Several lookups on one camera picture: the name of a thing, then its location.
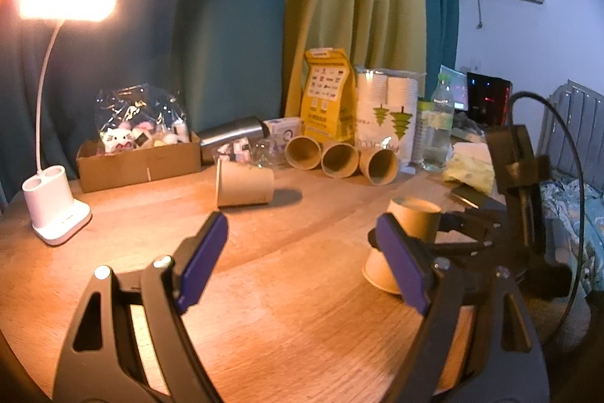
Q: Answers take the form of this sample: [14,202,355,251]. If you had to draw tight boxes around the steel thermos bottle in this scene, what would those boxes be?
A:
[197,116,271,163]

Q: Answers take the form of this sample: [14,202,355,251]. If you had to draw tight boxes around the black cable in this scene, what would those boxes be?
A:
[507,90,588,344]

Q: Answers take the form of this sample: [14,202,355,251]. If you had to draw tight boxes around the yellow paper bag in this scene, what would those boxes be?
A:
[300,48,357,145]

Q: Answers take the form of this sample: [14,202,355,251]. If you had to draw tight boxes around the brown paper cup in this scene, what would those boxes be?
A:
[321,141,360,178]
[284,135,323,170]
[216,159,275,209]
[359,147,400,187]
[362,197,442,294]

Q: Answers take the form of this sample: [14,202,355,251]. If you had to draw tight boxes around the yellow sponge cloth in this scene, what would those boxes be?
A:
[442,142,495,188]

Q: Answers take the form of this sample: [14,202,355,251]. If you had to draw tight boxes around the clear water bottle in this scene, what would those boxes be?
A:
[421,73,455,171]

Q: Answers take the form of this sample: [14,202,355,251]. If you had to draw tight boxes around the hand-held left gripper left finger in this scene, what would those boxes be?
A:
[52,211,230,403]

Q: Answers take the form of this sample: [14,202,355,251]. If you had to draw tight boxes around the small white blue box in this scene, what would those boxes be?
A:
[264,117,303,145]

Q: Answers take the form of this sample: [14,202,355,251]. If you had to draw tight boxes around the black computer case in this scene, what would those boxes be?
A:
[466,71,513,126]

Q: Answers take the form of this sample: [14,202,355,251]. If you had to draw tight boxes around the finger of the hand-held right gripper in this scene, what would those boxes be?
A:
[422,241,508,272]
[437,208,508,243]

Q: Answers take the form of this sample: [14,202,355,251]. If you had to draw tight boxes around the cardboard box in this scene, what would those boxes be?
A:
[76,132,203,194]

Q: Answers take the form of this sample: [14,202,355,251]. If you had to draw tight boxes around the grey bed frame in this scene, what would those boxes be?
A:
[536,79,604,187]

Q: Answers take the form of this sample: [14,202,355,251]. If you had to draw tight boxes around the clear bag of plush toys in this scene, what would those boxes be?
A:
[93,84,190,154]

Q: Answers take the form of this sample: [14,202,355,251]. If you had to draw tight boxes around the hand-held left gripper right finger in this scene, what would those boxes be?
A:
[367,213,551,403]

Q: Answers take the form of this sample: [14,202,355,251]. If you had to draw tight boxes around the sleeve of white paper cups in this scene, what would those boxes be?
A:
[354,64,423,170]

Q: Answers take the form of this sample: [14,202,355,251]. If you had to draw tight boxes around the teal curtain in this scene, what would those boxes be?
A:
[0,0,461,201]

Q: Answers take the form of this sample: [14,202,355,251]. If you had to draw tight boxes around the patterned bed blanket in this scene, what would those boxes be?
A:
[538,176,604,308]

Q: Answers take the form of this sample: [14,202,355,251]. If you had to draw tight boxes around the computer monitor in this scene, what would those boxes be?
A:
[438,64,469,112]

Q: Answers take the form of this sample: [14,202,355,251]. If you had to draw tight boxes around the white desk lamp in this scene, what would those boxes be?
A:
[18,0,119,247]

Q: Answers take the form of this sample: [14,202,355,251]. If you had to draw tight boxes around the small clear plastic bag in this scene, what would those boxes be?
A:
[212,137,288,170]

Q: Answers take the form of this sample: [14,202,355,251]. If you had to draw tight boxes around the black phone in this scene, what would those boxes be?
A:
[449,184,492,209]

